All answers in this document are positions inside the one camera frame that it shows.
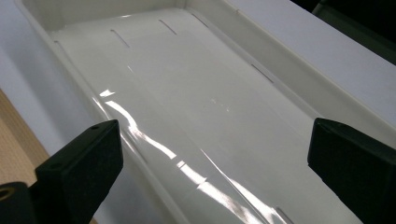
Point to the tan woven mat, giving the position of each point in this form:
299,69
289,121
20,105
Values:
15,146

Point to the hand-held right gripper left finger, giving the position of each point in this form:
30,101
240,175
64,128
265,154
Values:
81,168

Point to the white plastic tray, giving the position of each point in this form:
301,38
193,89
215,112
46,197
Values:
199,102

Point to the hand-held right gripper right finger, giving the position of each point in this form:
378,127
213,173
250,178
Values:
355,168

